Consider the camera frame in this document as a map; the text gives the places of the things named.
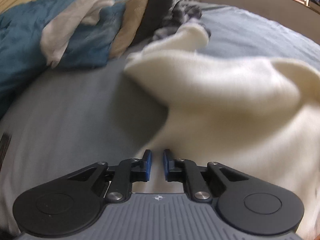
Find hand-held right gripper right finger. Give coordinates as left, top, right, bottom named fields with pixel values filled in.
left=163, top=149, right=250, bottom=202

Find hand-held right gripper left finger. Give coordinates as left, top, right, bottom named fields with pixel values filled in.
left=67, top=149, right=153, bottom=202

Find cream fleece garment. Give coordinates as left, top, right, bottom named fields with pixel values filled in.
left=124, top=24, right=320, bottom=240

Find blue jeans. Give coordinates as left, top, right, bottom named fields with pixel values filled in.
left=57, top=2, right=125, bottom=69

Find tan pants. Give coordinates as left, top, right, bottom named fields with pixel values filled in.
left=109, top=0, right=152, bottom=58

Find dark grey garment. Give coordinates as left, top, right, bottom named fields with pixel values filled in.
left=131, top=0, right=180, bottom=45

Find grey plaid shirt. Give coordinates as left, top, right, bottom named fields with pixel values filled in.
left=150, top=1, right=212, bottom=43

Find white shirt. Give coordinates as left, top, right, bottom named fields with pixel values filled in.
left=40, top=0, right=115, bottom=68

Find blue quilt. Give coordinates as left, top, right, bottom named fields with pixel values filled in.
left=0, top=0, right=175, bottom=118

